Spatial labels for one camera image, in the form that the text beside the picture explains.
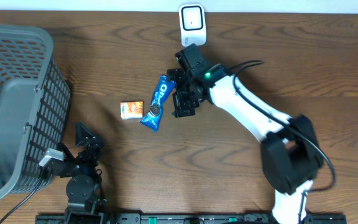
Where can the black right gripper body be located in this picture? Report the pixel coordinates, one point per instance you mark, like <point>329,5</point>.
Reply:
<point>184,95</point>

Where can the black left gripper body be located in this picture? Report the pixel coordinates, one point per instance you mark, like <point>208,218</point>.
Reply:
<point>84,163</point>

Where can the blue Oreo cookie pack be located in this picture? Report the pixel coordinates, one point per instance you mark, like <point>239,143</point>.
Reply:
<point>162,91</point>

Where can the orange small box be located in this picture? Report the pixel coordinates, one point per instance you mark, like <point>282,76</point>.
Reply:
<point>131,110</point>

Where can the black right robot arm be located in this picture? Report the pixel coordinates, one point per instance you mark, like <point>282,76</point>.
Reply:
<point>290,154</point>

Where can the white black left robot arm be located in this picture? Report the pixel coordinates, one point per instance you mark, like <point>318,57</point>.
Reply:
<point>84,190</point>

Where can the white barcode scanner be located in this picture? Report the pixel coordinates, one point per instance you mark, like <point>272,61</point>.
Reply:
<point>192,24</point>

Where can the grey plastic mesh basket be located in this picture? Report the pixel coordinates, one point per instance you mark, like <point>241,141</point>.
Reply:
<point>34,104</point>

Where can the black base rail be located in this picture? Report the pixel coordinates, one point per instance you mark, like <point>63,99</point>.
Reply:
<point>135,218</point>

